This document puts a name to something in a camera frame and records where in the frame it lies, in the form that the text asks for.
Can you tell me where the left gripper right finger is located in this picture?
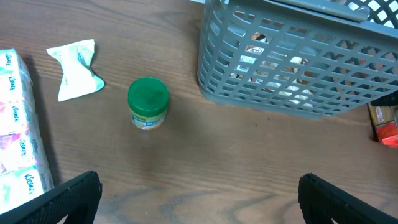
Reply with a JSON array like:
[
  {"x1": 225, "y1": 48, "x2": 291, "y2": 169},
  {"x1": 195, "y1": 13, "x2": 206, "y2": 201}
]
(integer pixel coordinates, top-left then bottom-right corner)
[{"x1": 298, "y1": 173, "x2": 397, "y2": 224}]

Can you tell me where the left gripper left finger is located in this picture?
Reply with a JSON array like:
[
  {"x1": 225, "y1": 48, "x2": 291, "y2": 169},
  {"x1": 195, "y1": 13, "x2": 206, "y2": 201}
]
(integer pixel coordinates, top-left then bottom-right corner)
[{"x1": 1, "y1": 171, "x2": 103, "y2": 224}]

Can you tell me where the spaghetti pack red yellow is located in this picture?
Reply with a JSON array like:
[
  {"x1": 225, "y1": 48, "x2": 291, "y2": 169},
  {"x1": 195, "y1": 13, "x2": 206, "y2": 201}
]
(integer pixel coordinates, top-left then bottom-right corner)
[{"x1": 368, "y1": 103, "x2": 397, "y2": 148}]

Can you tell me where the teal white packet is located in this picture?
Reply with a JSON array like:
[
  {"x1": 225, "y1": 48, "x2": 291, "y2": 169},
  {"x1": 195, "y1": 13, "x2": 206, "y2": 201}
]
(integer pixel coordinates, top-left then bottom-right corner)
[{"x1": 47, "y1": 39, "x2": 105, "y2": 102}]

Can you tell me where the green lid jar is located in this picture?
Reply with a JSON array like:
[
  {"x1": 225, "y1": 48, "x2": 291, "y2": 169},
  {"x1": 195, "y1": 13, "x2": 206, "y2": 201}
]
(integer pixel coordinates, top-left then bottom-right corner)
[{"x1": 127, "y1": 77, "x2": 169, "y2": 130}]

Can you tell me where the white brown snack pouch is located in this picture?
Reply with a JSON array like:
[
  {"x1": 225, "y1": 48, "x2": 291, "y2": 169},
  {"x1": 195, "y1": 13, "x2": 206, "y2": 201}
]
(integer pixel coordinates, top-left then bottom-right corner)
[{"x1": 229, "y1": 30, "x2": 315, "y2": 110}]

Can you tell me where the Kleenex tissue multipack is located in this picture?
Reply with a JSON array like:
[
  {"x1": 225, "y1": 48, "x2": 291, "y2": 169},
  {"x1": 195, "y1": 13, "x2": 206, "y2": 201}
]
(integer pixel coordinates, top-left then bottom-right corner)
[{"x1": 1, "y1": 49, "x2": 54, "y2": 213}]

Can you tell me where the grey plastic basket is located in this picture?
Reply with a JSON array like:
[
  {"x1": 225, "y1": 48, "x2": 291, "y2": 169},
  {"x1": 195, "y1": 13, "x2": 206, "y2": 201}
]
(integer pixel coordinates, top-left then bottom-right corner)
[{"x1": 197, "y1": 0, "x2": 397, "y2": 118}]

